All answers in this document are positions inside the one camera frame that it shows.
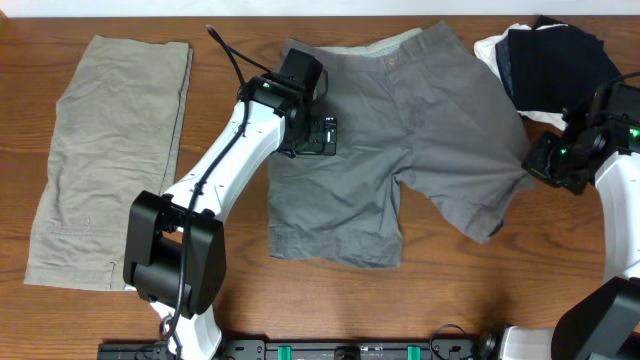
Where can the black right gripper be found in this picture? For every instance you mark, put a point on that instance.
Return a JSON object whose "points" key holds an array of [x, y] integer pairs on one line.
{"points": [[535, 162]]}

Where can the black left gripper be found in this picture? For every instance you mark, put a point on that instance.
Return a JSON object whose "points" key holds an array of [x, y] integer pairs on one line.
{"points": [[317, 142]]}

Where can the grey shorts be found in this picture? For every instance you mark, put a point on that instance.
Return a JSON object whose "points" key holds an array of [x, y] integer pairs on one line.
{"points": [[415, 110]]}

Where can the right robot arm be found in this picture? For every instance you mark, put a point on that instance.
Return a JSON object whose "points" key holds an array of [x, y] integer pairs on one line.
{"points": [[603, 325]]}

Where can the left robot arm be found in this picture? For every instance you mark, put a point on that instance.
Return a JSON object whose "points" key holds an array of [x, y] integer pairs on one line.
{"points": [[175, 255]]}

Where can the black garment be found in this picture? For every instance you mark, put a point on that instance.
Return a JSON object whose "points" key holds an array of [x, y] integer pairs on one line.
{"points": [[553, 66]]}

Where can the white garment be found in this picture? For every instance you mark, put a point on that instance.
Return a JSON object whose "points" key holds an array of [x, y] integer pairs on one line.
{"points": [[485, 50]]}

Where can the khaki folded shorts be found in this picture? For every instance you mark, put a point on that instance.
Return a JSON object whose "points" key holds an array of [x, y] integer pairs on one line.
{"points": [[117, 132]]}

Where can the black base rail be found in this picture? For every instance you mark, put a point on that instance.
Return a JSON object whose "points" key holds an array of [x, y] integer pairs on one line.
{"points": [[444, 344]]}

